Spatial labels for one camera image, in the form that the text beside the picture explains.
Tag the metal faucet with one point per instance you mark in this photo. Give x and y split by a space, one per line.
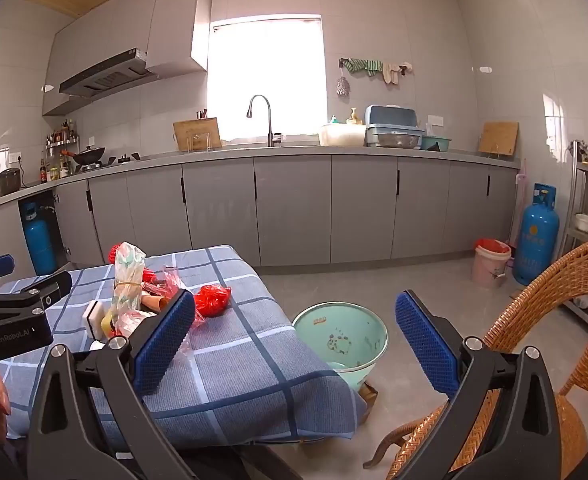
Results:
269 120

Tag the blue plaid tablecloth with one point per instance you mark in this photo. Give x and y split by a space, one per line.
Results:
254 360

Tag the metal shelf rack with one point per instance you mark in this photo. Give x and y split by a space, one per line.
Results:
574 185

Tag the black wok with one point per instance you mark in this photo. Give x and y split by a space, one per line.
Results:
89 154

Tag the wicker chair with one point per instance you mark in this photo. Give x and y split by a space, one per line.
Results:
574 280

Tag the pink bucket with red liner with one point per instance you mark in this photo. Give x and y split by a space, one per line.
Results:
489 262

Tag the spice rack with bottles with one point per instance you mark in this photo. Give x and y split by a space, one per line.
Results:
62 135

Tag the mint green bin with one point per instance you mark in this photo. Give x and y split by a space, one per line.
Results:
344 335

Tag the white bowl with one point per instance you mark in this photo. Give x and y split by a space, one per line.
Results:
584 222

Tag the wooden cutting board with stand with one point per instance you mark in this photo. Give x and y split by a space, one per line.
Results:
196 132

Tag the hanging grey duster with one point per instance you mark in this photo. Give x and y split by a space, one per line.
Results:
342 87

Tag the range hood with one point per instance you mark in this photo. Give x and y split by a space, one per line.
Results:
103 76

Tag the beige gloves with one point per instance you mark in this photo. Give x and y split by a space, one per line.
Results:
391 72

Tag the soap bottle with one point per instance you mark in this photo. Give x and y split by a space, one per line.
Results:
354 117

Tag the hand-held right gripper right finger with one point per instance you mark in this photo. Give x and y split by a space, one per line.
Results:
424 350

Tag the small blue gas cylinder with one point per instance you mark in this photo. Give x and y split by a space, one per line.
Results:
41 240

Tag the window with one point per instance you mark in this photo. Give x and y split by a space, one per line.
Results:
266 75

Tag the dark rice cooker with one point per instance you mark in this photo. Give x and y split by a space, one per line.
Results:
9 181

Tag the brown paper tube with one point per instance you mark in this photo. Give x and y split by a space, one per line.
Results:
152 302

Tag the brown cardboard piece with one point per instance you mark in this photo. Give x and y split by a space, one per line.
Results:
369 400

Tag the knife holder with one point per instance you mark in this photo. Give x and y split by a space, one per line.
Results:
202 112

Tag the green basin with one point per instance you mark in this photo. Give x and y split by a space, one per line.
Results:
434 143

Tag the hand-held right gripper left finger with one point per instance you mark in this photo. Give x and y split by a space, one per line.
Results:
163 345

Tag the large blue gas cylinder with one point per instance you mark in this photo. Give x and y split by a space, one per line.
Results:
536 240

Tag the wall socket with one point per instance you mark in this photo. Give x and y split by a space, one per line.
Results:
14 156

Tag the green striped cloth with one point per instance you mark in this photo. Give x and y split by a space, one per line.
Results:
364 66

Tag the metal bowl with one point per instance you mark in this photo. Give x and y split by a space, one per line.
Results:
398 141

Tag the transparent plastic bag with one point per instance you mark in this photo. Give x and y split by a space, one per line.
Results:
128 270

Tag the grey kitchen counter cabinets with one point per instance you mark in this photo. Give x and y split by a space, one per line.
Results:
294 200

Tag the sauce bottles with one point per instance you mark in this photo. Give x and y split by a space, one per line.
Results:
53 170

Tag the gas stove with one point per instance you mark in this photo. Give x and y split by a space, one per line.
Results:
108 162

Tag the yellow sponge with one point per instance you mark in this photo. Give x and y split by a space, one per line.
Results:
107 324

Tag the plain wooden cutting board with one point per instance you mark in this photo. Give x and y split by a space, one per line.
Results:
498 138

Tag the grey wall cabinets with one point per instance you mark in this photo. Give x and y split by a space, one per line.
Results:
173 15

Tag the white plastic container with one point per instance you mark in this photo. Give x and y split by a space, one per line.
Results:
341 135

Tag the white sponge block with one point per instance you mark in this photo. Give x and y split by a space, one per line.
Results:
92 317

